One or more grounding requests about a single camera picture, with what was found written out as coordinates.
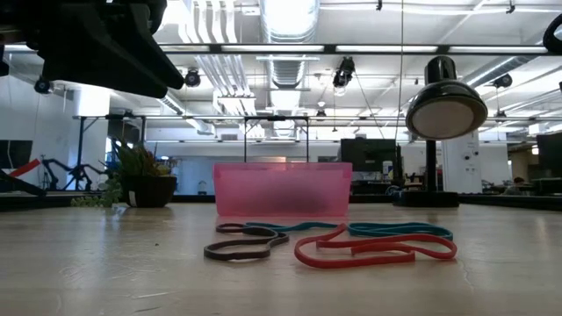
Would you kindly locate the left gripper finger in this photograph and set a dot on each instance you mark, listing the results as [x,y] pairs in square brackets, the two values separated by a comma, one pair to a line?
[114,57]

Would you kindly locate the red rubber band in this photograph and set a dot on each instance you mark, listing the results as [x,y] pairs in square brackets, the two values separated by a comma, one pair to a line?
[351,263]

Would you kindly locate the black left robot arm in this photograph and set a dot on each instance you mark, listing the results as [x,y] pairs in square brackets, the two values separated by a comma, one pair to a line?
[13,35]

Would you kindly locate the pink translucent plastic bin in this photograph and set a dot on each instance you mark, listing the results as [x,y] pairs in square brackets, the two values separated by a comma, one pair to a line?
[281,188]

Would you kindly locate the dark grey rubber band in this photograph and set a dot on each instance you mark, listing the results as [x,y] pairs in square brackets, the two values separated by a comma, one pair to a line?
[237,254]

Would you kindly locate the teal rubber band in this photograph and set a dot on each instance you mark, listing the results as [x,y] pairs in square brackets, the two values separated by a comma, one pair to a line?
[298,226]
[395,229]

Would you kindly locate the background black robot arms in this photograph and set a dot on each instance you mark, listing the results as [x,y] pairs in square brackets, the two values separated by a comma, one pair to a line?
[79,171]

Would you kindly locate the black computer monitor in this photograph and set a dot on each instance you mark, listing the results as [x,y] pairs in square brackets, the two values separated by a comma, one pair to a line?
[551,153]
[15,153]
[369,153]

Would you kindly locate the small potted green plant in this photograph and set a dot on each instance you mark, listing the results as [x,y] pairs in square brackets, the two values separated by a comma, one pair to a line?
[149,191]

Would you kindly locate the overhead LED light bar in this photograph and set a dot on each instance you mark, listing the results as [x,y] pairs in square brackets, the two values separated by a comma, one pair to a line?
[281,48]

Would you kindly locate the black desk lamp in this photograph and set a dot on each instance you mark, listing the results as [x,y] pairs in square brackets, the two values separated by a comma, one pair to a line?
[445,118]

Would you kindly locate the person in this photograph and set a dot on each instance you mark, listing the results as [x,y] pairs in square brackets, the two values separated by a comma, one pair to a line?
[518,182]

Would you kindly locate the black ceiling-mounted camera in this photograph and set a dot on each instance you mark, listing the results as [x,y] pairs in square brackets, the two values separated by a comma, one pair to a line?
[43,86]
[502,80]
[192,78]

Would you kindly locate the black metal frame rig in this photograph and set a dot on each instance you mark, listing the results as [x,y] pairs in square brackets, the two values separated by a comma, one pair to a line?
[80,149]
[276,118]

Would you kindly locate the black aluminium extrusion frame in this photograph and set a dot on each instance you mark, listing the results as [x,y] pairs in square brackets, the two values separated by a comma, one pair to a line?
[44,200]

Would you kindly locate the silver ceiling air duct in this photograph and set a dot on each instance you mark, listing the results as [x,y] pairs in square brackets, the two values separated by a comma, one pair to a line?
[287,17]

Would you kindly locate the black overhead camera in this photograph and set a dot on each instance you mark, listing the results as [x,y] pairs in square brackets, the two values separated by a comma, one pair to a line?
[344,70]

